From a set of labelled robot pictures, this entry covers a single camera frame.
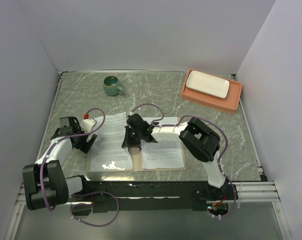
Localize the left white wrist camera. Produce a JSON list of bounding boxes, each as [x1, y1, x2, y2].
[[80, 113, 97, 143]]

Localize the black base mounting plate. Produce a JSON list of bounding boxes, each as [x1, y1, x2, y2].
[[68, 181, 239, 213]]

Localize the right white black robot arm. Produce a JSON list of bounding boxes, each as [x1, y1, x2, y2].
[[121, 113, 229, 200]]

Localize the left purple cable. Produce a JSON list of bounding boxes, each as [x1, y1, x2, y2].
[[39, 107, 120, 228]]

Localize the salmon rectangular tray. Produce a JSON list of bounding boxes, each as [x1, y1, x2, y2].
[[180, 69, 242, 114]]

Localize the aluminium extrusion rail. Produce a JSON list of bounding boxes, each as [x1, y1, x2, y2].
[[15, 181, 281, 205]]

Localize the white printed paper sheets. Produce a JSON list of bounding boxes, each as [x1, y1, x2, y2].
[[140, 140, 186, 170]]

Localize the beige cardboard folder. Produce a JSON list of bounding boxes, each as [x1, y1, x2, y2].
[[87, 147, 171, 173]]

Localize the white rectangular plate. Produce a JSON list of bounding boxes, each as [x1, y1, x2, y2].
[[186, 70, 230, 99]]

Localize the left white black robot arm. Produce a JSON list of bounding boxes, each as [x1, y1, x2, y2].
[[22, 114, 97, 211]]

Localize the single white printed sheet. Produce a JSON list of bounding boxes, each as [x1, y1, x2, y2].
[[88, 112, 133, 172]]

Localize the teal ceramic mug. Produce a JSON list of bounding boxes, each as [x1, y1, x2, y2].
[[103, 76, 124, 96]]

